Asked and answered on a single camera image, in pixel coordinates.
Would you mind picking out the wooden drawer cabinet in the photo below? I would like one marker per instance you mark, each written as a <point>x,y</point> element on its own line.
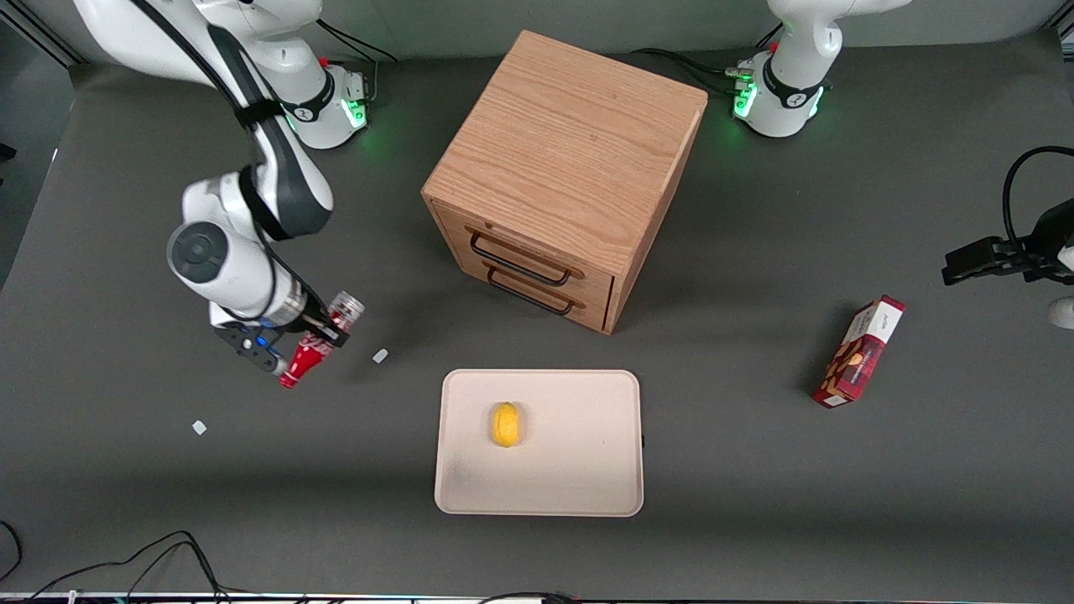
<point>570,151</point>

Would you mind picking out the black frame strut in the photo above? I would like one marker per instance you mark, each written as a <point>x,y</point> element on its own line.
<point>42,33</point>

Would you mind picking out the red shortbread cookie box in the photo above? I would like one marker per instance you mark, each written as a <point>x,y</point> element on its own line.
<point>860,352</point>

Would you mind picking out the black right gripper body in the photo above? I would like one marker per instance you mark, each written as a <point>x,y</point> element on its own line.
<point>316,321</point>

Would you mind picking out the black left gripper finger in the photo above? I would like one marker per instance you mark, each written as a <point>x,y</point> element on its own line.
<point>965,267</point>
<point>1009,252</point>

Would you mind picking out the yellow lemon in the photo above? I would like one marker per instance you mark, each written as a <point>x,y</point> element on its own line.
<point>505,424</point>

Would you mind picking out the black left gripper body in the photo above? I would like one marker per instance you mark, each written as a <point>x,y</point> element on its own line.
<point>1049,236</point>

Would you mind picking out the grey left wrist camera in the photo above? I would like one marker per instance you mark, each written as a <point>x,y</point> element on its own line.
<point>1063,313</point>

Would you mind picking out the wooden drawer front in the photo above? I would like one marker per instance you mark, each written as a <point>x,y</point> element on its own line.
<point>596,317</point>
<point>449,222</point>

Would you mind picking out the red coke bottle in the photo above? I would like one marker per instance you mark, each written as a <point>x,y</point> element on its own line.
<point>304,362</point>

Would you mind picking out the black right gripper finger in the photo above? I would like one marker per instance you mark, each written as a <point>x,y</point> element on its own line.
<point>331,336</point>

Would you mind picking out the cream plastic tray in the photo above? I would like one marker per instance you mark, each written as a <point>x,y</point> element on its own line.
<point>579,453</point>

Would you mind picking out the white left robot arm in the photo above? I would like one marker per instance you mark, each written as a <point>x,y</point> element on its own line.
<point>797,75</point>

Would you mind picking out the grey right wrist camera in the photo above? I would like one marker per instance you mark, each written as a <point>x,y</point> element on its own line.
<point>252,346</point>

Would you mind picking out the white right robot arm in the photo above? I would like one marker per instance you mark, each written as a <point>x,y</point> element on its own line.
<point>226,277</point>

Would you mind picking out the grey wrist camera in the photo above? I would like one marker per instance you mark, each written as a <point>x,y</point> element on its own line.
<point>252,346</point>
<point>1063,313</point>

